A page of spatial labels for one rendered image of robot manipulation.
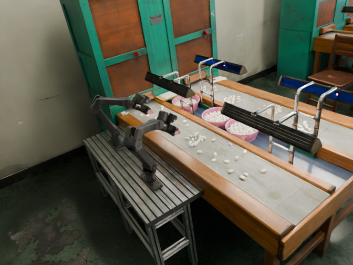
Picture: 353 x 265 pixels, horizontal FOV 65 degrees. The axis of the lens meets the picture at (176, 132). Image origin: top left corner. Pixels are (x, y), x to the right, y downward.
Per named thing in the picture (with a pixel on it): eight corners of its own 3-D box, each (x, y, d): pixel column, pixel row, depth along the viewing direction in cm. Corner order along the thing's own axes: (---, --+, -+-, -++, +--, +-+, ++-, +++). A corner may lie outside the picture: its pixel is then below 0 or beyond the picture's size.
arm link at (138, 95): (144, 94, 222) (131, 88, 216) (146, 98, 214) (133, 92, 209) (136, 106, 225) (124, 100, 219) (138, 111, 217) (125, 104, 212)
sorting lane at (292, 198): (295, 228, 134) (296, 225, 133) (127, 113, 266) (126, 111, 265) (330, 197, 147) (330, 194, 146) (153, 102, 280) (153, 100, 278)
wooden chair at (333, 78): (303, 109, 371) (311, 41, 325) (324, 99, 387) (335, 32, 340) (333, 121, 337) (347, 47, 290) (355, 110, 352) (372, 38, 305)
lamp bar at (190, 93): (186, 99, 200) (185, 90, 196) (144, 80, 246) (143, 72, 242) (195, 95, 204) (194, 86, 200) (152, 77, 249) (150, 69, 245)
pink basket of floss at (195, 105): (198, 114, 254) (197, 105, 249) (170, 115, 261) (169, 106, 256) (201, 102, 276) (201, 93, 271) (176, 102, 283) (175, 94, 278)
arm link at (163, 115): (161, 112, 191) (152, 108, 181) (171, 113, 187) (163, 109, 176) (157, 128, 190) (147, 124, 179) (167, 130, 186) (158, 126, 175)
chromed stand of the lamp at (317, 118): (313, 159, 182) (323, 97, 159) (287, 146, 197) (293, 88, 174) (329, 146, 191) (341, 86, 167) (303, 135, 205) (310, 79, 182)
